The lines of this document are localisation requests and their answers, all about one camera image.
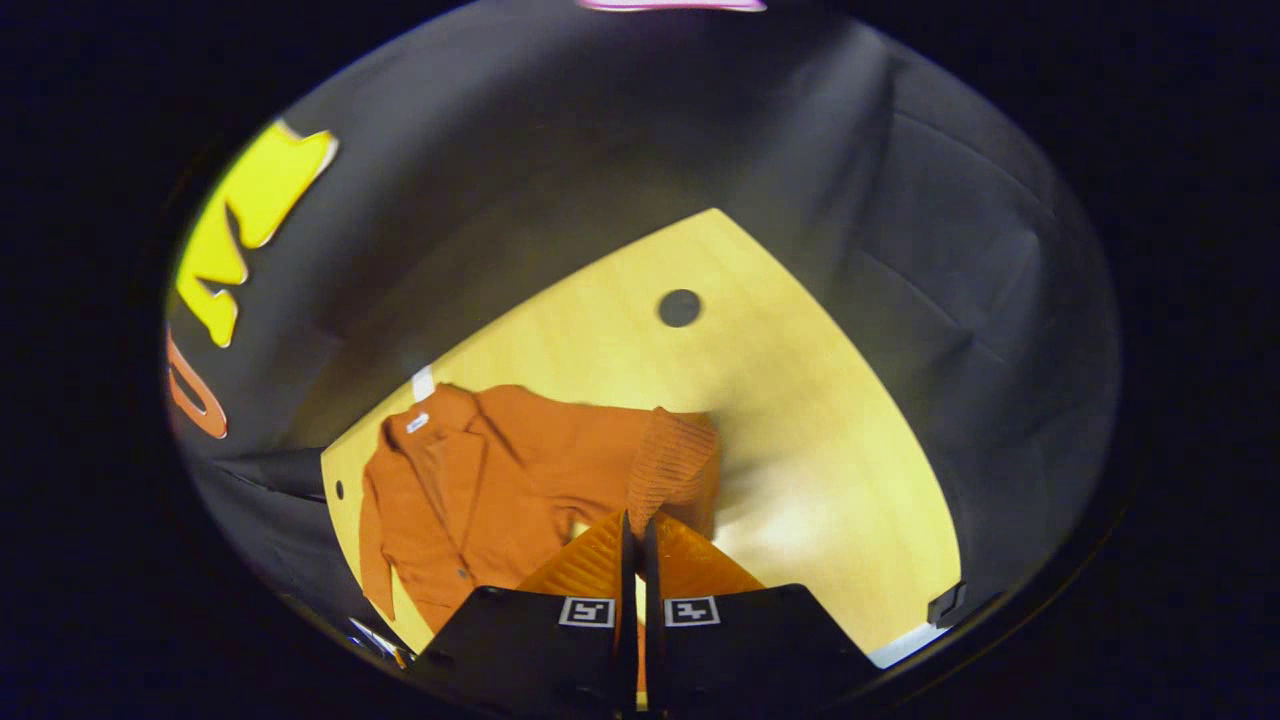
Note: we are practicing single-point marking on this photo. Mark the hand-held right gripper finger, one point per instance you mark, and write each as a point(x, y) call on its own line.
point(629, 640)
point(652, 650)

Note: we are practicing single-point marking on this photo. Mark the rust orange button coat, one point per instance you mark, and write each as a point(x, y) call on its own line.
point(500, 480)

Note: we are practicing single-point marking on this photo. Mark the white tape strip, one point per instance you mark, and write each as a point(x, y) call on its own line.
point(423, 383)

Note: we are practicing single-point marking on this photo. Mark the black backdrop cloth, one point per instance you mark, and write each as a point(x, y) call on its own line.
point(600, 150)

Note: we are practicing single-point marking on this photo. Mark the black table edge bracket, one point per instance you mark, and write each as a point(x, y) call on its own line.
point(945, 605)

